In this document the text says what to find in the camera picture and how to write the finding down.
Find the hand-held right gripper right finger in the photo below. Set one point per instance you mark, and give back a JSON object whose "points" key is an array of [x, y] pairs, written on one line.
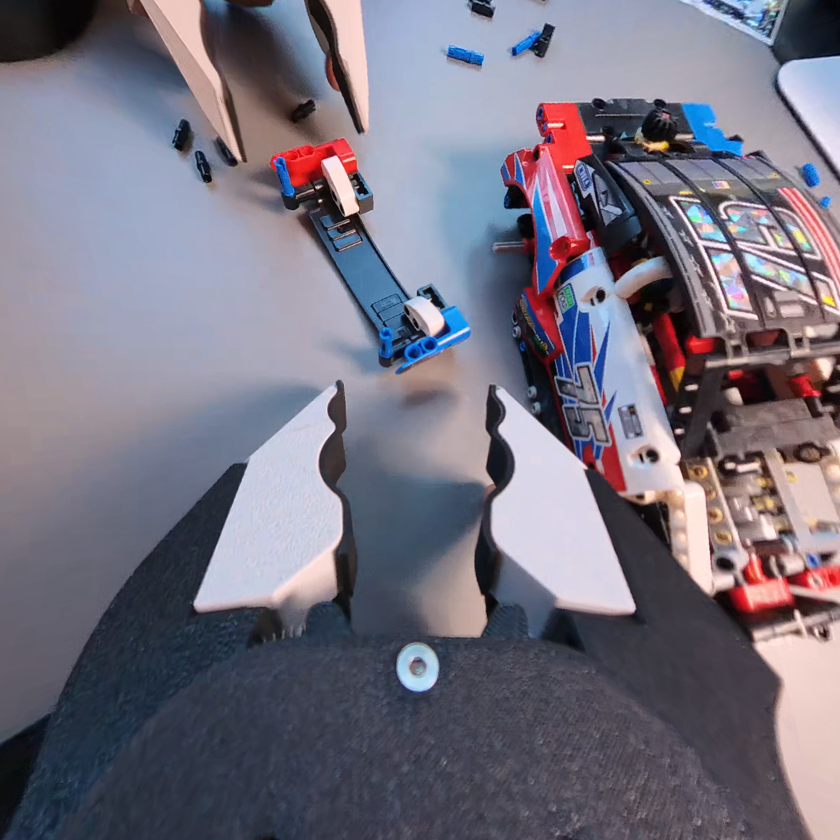
{"points": [[558, 525]]}

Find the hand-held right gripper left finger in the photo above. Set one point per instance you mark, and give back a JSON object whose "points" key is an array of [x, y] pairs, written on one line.
{"points": [[275, 525]]}

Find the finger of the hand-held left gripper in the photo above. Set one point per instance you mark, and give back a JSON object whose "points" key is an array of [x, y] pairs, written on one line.
{"points": [[184, 46], [351, 39]]}

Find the red white blue lego car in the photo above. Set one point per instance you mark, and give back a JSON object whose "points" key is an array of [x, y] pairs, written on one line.
{"points": [[590, 328]]}

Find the black lego wing red blue ends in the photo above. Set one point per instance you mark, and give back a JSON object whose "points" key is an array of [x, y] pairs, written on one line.
{"points": [[358, 253]]}

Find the black lego pin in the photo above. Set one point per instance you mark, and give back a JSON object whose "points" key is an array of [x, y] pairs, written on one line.
{"points": [[203, 166], [182, 133], [303, 109], [228, 153]]}

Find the long blue lego pin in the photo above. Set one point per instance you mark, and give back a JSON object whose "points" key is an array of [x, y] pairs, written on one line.
{"points": [[465, 55]]}

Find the black lego connector piece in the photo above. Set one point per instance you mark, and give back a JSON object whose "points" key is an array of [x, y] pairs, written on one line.
{"points": [[481, 8]]}

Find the lego sticker sheet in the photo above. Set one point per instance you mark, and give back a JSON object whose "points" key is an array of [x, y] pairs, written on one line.
{"points": [[741, 13]]}

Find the dark round object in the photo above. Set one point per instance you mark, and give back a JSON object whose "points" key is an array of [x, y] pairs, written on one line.
{"points": [[33, 26]]}

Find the blue pin with black connector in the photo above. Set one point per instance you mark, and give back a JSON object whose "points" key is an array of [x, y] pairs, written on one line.
{"points": [[533, 40]]}

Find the white book stand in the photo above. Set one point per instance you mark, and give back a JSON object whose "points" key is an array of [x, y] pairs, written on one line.
{"points": [[817, 98]]}

